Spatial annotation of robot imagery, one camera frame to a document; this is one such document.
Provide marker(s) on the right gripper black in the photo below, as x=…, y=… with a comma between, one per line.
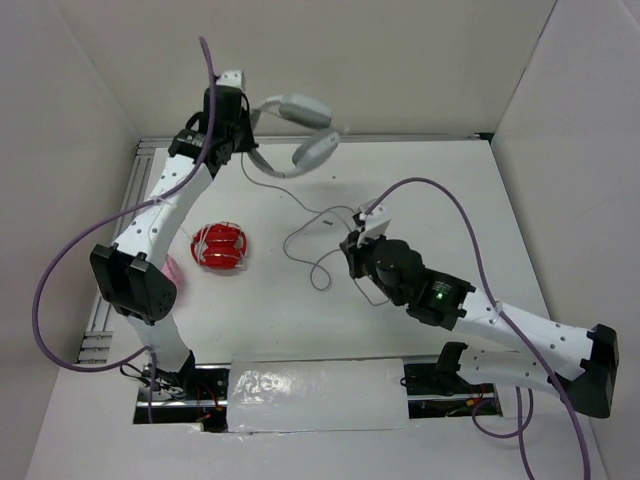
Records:
x=353, y=255

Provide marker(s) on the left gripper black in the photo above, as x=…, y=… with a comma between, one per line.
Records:
x=245, y=133

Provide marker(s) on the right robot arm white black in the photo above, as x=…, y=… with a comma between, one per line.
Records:
x=539, y=354

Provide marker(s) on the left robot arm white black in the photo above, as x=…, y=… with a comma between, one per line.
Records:
x=189, y=170

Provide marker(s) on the red wrapped headphones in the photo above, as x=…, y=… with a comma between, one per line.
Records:
x=220, y=246

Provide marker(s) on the white taped cover sheet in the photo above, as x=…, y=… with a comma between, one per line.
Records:
x=316, y=396

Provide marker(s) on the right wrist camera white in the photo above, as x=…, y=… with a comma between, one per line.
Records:
x=371, y=221

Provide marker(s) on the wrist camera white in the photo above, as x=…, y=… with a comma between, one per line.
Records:
x=371, y=221
x=232, y=78

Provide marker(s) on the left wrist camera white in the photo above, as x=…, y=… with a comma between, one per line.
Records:
x=232, y=78

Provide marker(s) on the aluminium frame rail back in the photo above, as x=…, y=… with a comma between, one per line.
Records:
x=164, y=142

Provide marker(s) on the aluminium frame rail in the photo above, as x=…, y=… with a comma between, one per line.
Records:
x=129, y=285
x=164, y=142

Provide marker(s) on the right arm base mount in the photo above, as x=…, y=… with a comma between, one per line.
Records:
x=435, y=390

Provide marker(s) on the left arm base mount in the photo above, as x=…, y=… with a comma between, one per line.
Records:
x=204, y=403

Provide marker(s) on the aluminium frame rail left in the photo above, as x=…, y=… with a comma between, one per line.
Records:
x=129, y=285

